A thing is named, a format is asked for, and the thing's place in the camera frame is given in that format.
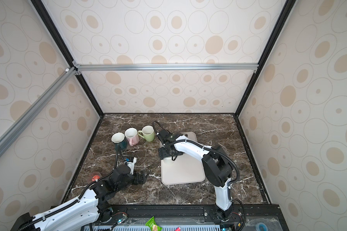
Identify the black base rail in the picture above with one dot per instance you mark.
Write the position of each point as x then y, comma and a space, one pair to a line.
191, 218

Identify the beige plastic tray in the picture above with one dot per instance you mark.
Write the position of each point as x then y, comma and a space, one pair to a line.
188, 167

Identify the aluminium rail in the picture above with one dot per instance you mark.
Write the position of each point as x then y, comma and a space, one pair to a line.
7, 139
166, 67

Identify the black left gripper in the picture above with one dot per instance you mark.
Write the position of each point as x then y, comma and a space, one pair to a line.
137, 181

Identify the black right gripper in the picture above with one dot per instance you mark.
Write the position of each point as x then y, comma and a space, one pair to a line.
162, 154

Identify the black corner frame post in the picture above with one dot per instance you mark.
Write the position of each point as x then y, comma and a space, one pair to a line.
280, 23
52, 29

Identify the green snack packet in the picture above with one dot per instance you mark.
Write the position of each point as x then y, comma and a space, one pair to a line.
151, 223

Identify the dark green faceted mug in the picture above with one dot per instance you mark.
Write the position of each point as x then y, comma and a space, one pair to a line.
119, 140

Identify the pink faceted mug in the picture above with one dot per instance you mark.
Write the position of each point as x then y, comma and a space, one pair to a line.
132, 136

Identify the light green mug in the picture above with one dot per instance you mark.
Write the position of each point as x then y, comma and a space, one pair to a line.
147, 132

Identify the black corner frame post right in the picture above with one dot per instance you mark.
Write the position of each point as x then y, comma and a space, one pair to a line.
280, 23

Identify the aluminium rail left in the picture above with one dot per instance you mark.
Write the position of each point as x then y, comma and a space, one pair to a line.
7, 139

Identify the aluminium rail back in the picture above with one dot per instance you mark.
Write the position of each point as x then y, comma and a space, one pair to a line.
166, 67

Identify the blue tape roll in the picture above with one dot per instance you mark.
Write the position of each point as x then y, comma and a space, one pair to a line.
261, 227

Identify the black corner frame post left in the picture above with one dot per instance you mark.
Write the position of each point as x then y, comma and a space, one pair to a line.
52, 29

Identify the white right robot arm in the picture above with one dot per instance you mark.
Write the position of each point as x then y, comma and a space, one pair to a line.
220, 171

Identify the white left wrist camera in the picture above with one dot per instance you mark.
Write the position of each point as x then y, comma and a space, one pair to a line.
130, 162

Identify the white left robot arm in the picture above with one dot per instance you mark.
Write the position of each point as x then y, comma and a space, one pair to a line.
92, 205

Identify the clear cup with red object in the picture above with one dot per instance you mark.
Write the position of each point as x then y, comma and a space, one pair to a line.
94, 176

